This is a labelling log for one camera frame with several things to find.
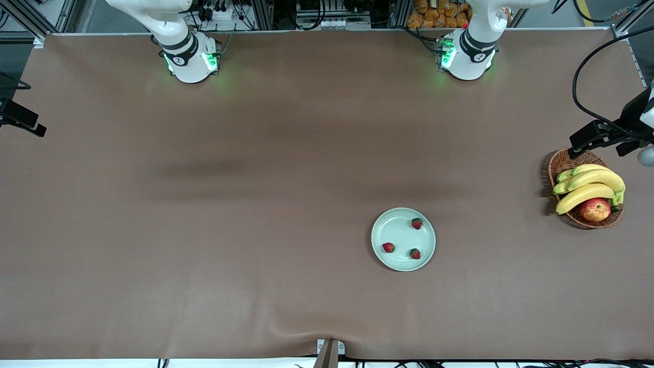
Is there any pale green round plate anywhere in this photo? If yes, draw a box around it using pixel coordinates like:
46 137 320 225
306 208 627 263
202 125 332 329
371 207 436 271

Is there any brown wicker basket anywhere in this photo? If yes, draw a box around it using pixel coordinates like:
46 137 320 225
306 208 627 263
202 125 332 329
548 148 624 229

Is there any yellow banana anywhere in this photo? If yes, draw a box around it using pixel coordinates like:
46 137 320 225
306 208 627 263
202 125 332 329
553 169 626 195
557 164 610 183
556 183 625 215

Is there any red apple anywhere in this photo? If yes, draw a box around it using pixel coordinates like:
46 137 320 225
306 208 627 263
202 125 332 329
579 198 612 222

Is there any orange bread rolls pile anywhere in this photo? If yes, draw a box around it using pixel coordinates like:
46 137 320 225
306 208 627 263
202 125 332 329
407 0 473 29

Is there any white power strip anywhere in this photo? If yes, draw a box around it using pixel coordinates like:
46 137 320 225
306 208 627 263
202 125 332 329
201 4 237 22

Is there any white terminal block row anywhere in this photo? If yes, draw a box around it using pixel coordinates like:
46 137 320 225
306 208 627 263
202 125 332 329
320 19 371 30

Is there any grey mounting bar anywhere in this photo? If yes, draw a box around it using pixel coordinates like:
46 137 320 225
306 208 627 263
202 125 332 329
313 340 339 368

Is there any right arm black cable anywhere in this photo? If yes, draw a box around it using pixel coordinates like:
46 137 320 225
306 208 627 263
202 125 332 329
0 72 32 90

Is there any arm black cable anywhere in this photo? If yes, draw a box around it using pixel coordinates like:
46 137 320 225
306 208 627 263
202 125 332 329
572 26 654 140
0 72 32 90

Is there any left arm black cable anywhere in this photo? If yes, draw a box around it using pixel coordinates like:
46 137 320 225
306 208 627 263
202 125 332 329
572 26 654 140

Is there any aluminium corner frame post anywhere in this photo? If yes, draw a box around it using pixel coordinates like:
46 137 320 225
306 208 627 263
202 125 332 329
611 0 654 42
0 0 46 49

